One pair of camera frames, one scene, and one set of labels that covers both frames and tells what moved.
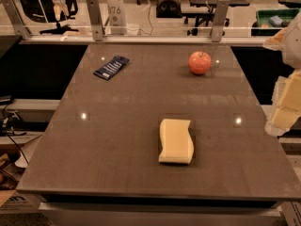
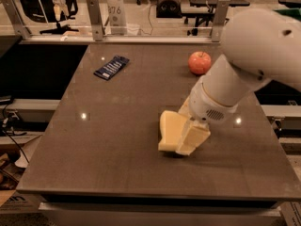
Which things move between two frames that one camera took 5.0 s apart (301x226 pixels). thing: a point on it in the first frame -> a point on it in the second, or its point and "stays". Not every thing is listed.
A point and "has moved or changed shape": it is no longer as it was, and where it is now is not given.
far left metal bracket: (16, 18) stays
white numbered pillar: (117, 9) stays
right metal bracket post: (220, 13) stays
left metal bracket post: (95, 15) stays
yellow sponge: (177, 141) has moved or changed shape
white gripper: (293, 44) -> (203, 106)
